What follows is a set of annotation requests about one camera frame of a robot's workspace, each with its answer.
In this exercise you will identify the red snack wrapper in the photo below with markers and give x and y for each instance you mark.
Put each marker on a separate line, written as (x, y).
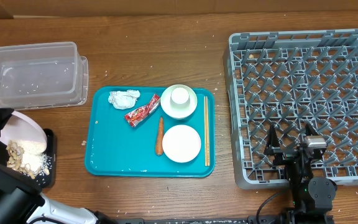
(137, 116)

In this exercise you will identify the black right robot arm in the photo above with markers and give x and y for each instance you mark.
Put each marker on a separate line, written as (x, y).
(312, 196)

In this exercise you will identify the clear plastic bin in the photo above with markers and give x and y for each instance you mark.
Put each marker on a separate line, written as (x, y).
(46, 75)

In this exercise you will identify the teal plastic tray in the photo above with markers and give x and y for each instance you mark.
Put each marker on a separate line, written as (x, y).
(114, 148)

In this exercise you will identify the white bowl with cup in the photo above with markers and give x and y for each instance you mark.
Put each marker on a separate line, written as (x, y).
(178, 111)

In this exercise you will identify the black waste tray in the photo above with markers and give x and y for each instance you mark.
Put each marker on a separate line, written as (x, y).
(47, 174)

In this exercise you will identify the pile of peanut shells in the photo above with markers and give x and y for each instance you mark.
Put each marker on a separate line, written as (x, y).
(15, 158)

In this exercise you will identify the pile of white rice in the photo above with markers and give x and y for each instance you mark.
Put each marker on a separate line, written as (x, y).
(34, 155)

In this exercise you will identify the right wooden chopstick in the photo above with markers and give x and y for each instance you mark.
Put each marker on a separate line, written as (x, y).
(208, 137)

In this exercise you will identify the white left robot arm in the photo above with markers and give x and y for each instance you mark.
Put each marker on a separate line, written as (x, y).
(22, 200)

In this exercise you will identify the orange carrot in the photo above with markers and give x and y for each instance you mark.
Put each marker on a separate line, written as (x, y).
(160, 133)

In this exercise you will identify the large white plate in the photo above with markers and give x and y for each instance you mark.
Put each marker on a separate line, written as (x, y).
(21, 127)

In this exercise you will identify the wooden chopstick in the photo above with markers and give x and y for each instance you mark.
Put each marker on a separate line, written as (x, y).
(208, 137)
(205, 101)

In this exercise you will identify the left wooden chopstick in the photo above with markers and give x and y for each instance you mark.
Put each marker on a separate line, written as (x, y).
(205, 101)

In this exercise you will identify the white upside-down cup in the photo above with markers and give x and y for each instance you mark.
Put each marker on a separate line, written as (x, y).
(180, 96)

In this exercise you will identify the grey plastic dish rack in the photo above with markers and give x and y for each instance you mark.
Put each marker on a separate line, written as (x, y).
(290, 79)

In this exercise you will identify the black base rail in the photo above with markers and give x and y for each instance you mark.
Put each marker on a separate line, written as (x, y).
(194, 221)

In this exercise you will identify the white tissue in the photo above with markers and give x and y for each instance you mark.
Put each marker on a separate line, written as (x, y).
(122, 100)

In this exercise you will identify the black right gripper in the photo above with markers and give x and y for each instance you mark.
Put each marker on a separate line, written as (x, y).
(271, 147)

